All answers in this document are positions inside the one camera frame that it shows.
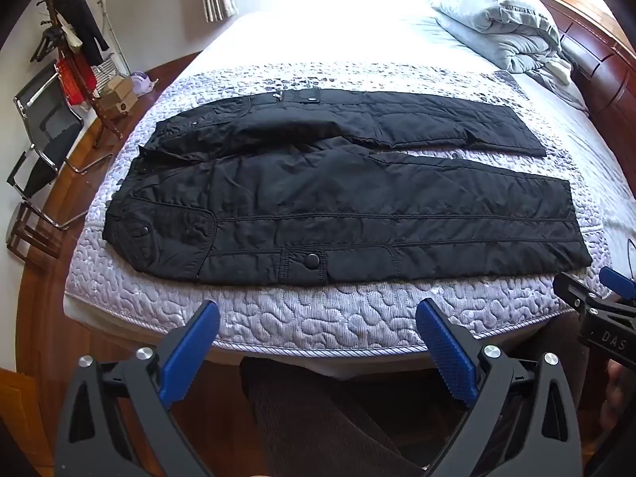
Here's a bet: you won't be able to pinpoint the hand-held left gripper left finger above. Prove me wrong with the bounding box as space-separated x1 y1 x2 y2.
54 299 221 477

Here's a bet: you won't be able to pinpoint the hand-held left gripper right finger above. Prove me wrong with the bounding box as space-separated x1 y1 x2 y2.
415 298 583 477

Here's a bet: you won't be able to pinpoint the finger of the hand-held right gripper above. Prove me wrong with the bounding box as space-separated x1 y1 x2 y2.
553 271 636 321
599 267 636 301

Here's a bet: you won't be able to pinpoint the black pants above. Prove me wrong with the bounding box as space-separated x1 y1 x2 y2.
103 87 593 288

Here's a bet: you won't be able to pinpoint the quilted white mattress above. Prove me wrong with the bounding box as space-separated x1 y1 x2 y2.
64 10 636 359

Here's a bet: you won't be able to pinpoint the person's leg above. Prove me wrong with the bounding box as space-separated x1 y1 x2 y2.
239 357 468 477

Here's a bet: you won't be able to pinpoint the wooden stool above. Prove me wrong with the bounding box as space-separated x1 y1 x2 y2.
6 202 63 259

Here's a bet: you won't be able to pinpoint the wooden headboard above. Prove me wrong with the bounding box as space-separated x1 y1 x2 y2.
533 0 636 125

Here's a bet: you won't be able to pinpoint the black chrome chair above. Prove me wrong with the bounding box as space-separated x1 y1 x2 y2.
6 60 112 229

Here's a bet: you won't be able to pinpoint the cardboard box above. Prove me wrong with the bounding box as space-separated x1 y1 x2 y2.
97 76 137 120

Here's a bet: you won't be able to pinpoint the wooden coat rack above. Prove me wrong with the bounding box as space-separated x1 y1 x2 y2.
30 0 122 147

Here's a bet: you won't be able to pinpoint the pale purple plastic container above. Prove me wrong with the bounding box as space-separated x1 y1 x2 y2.
132 72 160 95

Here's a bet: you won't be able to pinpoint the folded grey comforter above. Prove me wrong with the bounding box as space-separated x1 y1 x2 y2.
420 0 589 110

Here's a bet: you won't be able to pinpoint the red bag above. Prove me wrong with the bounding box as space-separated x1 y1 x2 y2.
56 54 97 105

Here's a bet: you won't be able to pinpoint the white metal tube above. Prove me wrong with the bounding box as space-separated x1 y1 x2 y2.
97 0 130 75

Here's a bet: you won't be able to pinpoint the black clothes hangers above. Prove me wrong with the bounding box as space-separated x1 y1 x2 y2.
30 27 63 63

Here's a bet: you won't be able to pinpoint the black hanging garment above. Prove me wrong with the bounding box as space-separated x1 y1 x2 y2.
54 0 110 65

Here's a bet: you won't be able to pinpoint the white wire basket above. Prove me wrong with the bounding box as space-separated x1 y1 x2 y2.
92 54 122 95

